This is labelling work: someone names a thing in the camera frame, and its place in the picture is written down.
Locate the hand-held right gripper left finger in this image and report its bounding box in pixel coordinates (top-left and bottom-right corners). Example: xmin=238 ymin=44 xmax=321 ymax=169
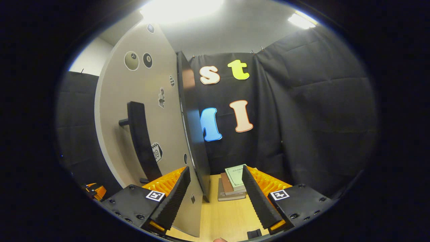
xmin=100 ymin=166 xmax=191 ymax=236

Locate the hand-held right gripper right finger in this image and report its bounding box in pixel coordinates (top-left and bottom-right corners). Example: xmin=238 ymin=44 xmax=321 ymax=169
xmin=242 ymin=165 xmax=335 ymax=236

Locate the black door handle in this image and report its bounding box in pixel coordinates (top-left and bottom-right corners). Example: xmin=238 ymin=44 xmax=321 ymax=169
xmin=118 ymin=101 xmax=163 ymax=184

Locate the grey cabinet door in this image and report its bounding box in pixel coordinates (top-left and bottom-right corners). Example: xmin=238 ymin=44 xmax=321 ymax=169
xmin=95 ymin=20 xmax=204 ymax=238

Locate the grey book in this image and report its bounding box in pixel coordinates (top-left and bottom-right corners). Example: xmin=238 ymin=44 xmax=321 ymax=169
xmin=217 ymin=178 xmax=247 ymax=202

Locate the brown book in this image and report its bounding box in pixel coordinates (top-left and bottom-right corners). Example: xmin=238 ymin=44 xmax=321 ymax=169
xmin=220 ymin=172 xmax=247 ymax=196

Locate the green book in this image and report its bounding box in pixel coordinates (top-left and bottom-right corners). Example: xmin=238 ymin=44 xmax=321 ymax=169
xmin=225 ymin=164 xmax=248 ymax=192

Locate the black backdrop cloth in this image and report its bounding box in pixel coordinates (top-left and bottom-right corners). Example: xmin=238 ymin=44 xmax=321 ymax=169
xmin=55 ymin=25 xmax=379 ymax=199

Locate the narrow ceiling light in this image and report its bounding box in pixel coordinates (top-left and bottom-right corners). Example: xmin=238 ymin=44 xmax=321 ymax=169
xmin=288 ymin=12 xmax=318 ymax=30

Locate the large ceiling light panel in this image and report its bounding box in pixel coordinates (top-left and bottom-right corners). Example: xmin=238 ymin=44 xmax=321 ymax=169
xmin=139 ymin=0 xmax=225 ymax=24

